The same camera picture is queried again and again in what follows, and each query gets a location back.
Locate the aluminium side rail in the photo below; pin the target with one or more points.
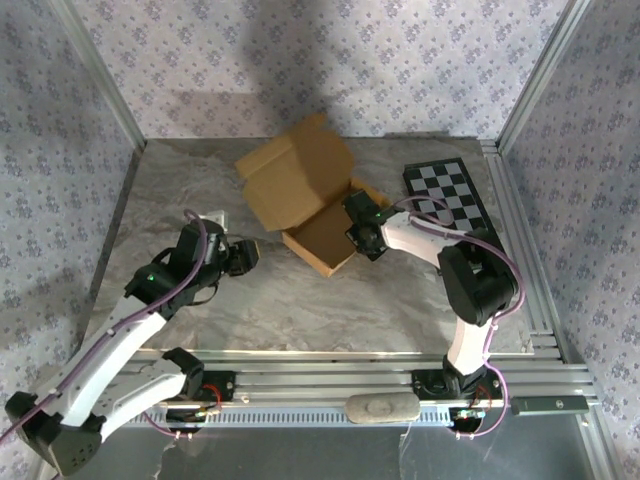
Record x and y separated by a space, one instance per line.
510 210

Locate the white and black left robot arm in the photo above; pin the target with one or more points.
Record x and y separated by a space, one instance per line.
100 360

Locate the black grey checkerboard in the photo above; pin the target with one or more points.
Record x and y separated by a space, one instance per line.
450 185

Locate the black rectangular bar device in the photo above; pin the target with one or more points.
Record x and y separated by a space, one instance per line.
550 405

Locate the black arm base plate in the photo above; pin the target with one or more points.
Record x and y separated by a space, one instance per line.
225 385
425 385

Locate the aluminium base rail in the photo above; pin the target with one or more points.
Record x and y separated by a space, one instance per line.
325 380

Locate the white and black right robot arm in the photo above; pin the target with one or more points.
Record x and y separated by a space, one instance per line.
415 240

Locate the aluminium frame post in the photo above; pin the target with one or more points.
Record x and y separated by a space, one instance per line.
540 75
107 90

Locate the small black controller board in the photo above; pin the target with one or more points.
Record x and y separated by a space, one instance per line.
467 420
182 415

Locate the brown cardboard box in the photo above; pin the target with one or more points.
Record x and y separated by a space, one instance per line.
300 175

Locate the grey oval pad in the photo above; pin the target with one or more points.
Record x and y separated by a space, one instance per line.
382 408

